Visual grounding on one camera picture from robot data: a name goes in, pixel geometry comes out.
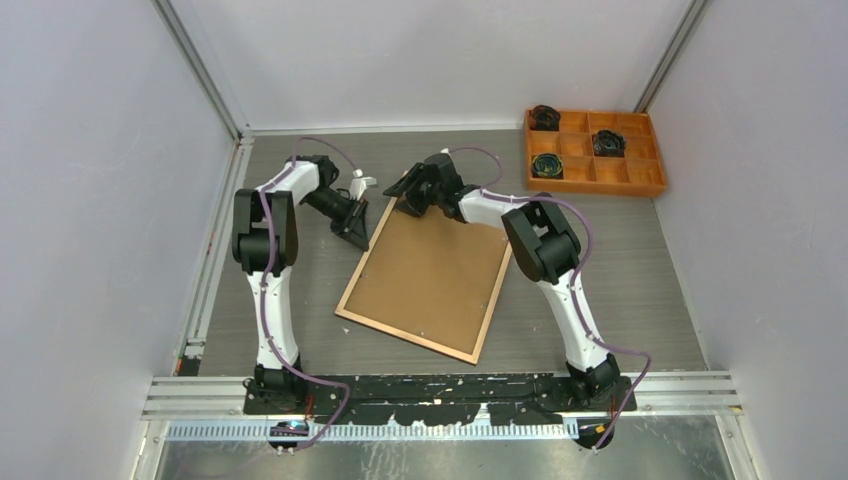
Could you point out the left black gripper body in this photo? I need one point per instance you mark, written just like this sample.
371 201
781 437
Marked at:
330 204

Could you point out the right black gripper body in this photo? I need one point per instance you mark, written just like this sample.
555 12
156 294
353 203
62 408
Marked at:
422 196

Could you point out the brown backing board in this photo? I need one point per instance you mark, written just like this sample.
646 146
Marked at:
424 278

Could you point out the wooden picture frame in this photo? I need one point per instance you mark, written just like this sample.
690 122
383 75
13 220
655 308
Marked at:
371 318

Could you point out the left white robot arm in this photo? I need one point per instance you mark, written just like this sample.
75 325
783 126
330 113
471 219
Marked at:
265 244

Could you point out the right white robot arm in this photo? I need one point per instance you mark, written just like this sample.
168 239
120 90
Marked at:
547 251

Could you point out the black green tape roll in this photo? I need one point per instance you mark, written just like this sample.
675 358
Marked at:
547 165

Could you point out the black tape roll back left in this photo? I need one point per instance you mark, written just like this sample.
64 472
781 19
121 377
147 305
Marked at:
544 118

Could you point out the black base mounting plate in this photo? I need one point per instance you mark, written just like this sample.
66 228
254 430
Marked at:
433 400

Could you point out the black tape roll middle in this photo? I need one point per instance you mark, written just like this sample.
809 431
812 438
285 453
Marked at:
608 143

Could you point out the orange compartment tray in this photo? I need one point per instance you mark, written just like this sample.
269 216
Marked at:
640 173

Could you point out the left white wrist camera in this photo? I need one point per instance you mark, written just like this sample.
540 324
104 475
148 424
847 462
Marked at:
360 183

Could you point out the aluminium front rail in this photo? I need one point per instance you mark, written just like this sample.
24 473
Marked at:
211 408

